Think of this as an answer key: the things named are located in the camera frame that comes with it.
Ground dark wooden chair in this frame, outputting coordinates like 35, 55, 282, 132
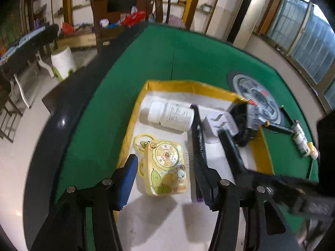
90, 0, 171, 52

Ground dark side table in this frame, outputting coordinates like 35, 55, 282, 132
0, 23, 60, 109

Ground yellow rimmed white tray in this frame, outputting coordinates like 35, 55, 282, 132
112, 79, 275, 251

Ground standing air conditioner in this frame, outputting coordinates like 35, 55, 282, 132
224, 0, 266, 49

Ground black marker gold caps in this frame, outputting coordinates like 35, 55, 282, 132
263, 121, 294, 135

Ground round grey table control panel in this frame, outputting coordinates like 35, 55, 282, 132
227, 71, 283, 125

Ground black marker purple caps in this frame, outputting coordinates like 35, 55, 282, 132
190, 104, 206, 202

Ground black rectangular device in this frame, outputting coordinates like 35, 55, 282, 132
229, 102, 262, 147

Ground large white pill bottle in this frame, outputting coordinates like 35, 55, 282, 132
148, 100, 195, 132

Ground white plug adapter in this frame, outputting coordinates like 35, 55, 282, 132
203, 112, 239, 144

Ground small white bottle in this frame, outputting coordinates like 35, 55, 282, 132
291, 121, 310, 157

